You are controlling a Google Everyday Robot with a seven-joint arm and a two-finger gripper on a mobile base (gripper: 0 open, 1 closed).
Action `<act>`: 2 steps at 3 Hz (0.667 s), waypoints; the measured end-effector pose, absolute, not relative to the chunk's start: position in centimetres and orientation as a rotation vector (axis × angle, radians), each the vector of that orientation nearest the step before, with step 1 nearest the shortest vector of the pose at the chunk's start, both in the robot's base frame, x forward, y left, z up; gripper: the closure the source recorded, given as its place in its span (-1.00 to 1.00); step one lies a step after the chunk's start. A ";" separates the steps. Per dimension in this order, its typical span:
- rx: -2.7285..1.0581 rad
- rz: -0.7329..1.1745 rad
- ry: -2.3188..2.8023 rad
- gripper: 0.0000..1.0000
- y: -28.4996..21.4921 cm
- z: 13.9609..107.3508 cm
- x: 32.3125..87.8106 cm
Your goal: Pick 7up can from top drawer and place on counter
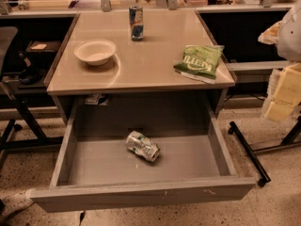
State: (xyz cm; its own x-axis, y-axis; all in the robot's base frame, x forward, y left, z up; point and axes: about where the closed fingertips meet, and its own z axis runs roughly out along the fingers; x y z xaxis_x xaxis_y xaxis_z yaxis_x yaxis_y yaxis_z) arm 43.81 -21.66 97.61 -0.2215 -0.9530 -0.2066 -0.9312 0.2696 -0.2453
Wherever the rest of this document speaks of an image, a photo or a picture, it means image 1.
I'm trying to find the black rolling stand base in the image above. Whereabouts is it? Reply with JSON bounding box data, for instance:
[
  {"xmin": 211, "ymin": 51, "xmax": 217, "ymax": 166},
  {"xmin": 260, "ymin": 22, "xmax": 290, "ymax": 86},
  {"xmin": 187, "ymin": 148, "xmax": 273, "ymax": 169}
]
[{"xmin": 228, "ymin": 116, "xmax": 301, "ymax": 187}]

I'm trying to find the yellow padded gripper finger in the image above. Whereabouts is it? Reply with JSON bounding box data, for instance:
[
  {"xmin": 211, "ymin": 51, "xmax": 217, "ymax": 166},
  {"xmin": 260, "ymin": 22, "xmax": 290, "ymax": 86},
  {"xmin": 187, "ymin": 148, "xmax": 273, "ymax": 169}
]
[{"xmin": 262, "ymin": 63, "xmax": 301, "ymax": 122}]

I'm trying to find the tall Red Bull can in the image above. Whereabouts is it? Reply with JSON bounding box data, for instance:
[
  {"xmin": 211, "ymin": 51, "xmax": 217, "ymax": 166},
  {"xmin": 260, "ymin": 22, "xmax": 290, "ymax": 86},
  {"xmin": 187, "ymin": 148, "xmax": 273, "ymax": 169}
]
[{"xmin": 129, "ymin": 4, "xmax": 144, "ymax": 41}]

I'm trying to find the white paper bowl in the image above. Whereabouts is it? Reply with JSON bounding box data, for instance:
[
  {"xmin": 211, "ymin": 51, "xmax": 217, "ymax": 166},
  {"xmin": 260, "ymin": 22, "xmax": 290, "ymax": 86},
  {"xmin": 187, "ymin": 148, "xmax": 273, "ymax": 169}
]
[{"xmin": 73, "ymin": 40, "xmax": 117, "ymax": 66}]

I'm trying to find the crushed 7up can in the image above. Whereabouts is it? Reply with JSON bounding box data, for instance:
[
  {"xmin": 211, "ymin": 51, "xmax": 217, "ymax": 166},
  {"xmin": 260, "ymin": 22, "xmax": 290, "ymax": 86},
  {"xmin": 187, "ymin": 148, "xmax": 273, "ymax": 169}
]
[{"xmin": 125, "ymin": 131, "xmax": 160, "ymax": 162}]

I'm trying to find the green chip bag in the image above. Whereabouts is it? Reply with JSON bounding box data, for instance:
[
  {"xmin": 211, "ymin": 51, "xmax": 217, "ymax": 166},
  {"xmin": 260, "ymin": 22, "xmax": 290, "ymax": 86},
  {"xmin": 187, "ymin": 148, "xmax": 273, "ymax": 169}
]
[{"xmin": 173, "ymin": 45, "xmax": 224, "ymax": 84}]

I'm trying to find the grey open drawer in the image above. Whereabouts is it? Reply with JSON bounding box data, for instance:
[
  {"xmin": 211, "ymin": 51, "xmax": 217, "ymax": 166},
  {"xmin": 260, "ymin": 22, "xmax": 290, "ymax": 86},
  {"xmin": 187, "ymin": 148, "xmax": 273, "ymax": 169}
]
[{"xmin": 31, "ymin": 92, "xmax": 255, "ymax": 212}]

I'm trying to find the grey counter cabinet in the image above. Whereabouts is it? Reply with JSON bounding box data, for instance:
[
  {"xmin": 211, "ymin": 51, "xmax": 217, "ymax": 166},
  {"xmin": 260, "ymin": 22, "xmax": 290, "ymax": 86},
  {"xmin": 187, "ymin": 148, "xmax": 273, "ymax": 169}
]
[{"xmin": 47, "ymin": 8, "xmax": 235, "ymax": 120}]

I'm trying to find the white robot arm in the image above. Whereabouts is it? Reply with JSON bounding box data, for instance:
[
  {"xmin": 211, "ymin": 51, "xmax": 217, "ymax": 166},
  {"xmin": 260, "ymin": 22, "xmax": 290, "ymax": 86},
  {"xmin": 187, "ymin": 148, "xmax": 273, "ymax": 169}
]
[{"xmin": 258, "ymin": 0, "xmax": 301, "ymax": 121}]

